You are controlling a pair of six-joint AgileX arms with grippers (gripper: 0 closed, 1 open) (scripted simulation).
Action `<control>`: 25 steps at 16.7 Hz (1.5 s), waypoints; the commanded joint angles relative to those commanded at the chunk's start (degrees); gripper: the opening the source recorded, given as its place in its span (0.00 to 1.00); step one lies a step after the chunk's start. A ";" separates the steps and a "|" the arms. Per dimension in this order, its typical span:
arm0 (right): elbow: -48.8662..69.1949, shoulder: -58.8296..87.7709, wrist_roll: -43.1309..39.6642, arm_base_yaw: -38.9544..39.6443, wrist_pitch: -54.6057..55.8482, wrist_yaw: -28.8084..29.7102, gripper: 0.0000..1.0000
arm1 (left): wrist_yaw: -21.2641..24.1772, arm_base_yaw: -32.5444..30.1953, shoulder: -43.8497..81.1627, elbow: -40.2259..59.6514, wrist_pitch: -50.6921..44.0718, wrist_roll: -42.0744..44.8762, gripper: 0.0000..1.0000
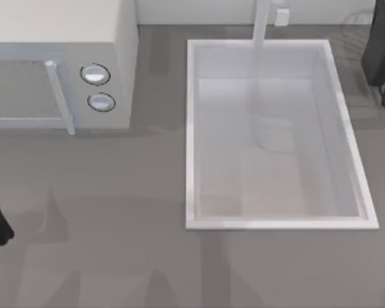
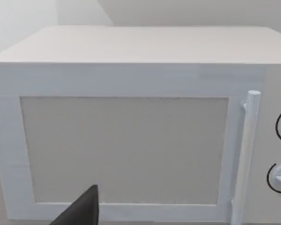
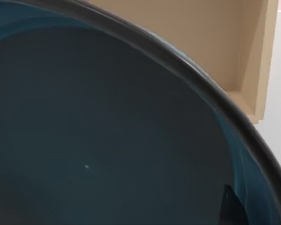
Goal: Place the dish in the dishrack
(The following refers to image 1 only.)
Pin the tall white tap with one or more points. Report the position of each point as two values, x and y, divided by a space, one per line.
260 22

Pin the white wall socket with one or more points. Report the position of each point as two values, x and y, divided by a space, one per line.
282 16

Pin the white sink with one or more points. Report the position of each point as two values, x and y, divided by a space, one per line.
269 147

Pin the pale microwave oven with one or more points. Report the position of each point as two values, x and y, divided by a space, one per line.
51 29

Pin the small microwave knob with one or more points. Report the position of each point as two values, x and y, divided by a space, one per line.
101 102

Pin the large microwave knob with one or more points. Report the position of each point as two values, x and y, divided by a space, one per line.
95 74

